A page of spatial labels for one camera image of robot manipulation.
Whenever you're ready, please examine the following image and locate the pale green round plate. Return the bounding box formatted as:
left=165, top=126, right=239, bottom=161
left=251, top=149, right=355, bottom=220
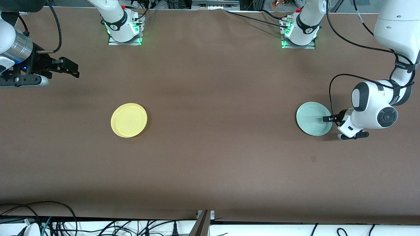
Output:
left=296, top=102, right=333, bottom=136

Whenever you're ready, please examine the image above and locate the yellow round plate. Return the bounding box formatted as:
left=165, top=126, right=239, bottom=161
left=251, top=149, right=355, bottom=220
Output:
left=111, top=103, right=148, bottom=138

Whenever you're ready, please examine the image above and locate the brown table cover sheet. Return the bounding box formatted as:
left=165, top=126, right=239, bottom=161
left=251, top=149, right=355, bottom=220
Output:
left=0, top=7, right=420, bottom=221

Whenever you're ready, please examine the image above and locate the white lower shelf board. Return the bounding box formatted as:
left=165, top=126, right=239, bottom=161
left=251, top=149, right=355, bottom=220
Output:
left=0, top=219, right=420, bottom=236

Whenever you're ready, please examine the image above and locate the grey metal rack unit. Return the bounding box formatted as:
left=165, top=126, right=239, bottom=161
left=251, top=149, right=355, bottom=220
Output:
left=191, top=0, right=241, bottom=10

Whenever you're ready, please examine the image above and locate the slanted aluminium profile bar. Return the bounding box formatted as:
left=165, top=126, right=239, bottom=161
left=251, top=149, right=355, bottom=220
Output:
left=189, top=210, right=212, bottom=236

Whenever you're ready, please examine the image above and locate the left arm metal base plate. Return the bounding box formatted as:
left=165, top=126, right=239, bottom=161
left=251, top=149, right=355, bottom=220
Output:
left=281, top=18, right=316, bottom=49

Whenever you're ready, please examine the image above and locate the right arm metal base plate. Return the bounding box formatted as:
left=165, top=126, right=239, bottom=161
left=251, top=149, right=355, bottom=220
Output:
left=108, top=15, right=145, bottom=46

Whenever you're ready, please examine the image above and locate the thin grey cable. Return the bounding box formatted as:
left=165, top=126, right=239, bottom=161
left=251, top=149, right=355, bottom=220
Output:
left=141, top=9, right=158, bottom=26

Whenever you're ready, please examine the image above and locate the short black base cable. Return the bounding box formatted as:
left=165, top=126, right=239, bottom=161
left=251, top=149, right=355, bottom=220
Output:
left=261, top=9, right=286, bottom=21

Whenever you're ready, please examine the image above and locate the long black base cable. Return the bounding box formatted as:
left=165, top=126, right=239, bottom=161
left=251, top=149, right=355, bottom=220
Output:
left=225, top=9, right=289, bottom=29

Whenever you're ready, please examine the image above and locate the large black looped cable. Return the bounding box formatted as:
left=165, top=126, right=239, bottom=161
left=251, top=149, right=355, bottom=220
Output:
left=0, top=201, right=77, bottom=236

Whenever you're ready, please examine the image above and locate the small metal corner bracket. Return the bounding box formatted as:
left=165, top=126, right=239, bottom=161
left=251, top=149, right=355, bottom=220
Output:
left=196, top=210, right=215, bottom=221

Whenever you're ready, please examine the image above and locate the green cable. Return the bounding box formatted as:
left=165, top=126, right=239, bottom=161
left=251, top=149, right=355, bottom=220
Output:
left=41, top=216, right=52, bottom=236

